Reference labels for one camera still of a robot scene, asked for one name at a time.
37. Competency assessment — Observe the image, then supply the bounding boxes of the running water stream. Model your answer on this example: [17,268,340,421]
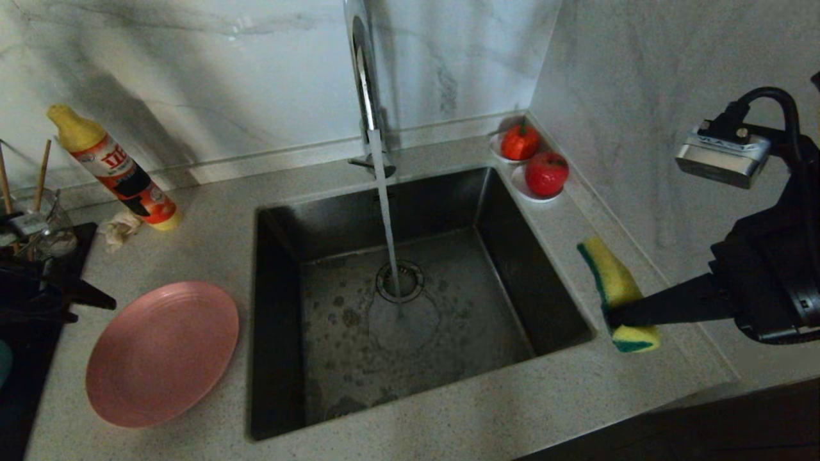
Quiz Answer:
[368,128,407,302]

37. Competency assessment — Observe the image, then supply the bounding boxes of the brown wooden chopstick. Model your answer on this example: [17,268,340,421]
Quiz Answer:
[33,140,52,212]

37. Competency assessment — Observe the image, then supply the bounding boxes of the round metal drain strainer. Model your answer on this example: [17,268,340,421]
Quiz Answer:
[376,261,425,304]

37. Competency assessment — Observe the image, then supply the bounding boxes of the red apple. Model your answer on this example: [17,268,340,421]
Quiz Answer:
[525,151,571,198]

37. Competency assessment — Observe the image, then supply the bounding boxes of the stainless steel sink basin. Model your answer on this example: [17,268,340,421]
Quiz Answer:
[252,168,595,441]

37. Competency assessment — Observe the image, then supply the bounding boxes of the crumpled white tissue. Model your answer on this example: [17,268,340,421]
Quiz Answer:
[102,210,143,252]

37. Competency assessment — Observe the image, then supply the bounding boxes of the yellow-capped orange dish soap bottle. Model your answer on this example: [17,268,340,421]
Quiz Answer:
[47,104,183,231]

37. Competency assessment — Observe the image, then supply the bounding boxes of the chrome kitchen faucet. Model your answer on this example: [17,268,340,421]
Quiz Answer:
[340,0,397,182]

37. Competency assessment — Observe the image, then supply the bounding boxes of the orange-red tomato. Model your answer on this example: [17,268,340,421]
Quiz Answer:
[501,122,541,161]

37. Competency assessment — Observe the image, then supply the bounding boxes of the clear glass pot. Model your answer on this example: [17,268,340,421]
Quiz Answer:
[0,187,79,258]

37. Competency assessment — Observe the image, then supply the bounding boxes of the yellow sponge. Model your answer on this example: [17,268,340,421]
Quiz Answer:
[577,237,660,353]

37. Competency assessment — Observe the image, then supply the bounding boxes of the pink plate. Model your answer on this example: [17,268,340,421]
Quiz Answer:
[85,282,240,428]

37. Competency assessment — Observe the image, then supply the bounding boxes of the short black camera cable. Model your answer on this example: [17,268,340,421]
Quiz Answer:
[705,86,805,161]

